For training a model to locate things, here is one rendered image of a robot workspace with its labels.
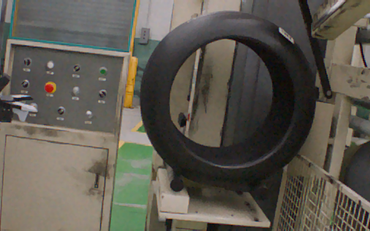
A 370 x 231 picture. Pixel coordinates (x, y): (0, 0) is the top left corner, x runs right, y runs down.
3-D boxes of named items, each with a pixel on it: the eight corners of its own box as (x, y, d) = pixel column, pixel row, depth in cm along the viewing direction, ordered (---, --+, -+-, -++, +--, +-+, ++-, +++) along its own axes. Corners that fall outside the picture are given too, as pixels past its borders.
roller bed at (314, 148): (273, 163, 214) (285, 93, 211) (306, 167, 216) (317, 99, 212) (286, 175, 195) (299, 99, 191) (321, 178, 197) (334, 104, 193)
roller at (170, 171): (164, 165, 195) (165, 153, 194) (175, 167, 195) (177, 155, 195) (169, 191, 160) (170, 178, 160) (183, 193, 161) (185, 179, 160)
